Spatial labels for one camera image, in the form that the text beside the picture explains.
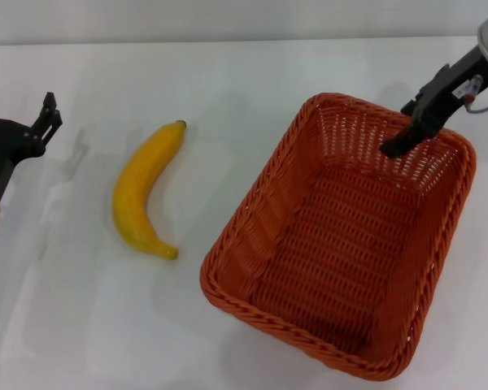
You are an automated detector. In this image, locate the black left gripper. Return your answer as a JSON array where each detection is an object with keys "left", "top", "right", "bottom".
[{"left": 0, "top": 83, "right": 63, "bottom": 205}]

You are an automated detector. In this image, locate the orange woven plastic basket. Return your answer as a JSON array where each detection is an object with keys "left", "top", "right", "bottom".
[{"left": 199, "top": 93, "right": 477, "bottom": 382}]

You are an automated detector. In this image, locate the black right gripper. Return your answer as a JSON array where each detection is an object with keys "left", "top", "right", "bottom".
[{"left": 379, "top": 43, "right": 488, "bottom": 160}]

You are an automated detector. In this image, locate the yellow banana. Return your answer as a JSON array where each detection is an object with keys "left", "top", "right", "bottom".
[{"left": 112, "top": 119, "right": 188, "bottom": 262}]

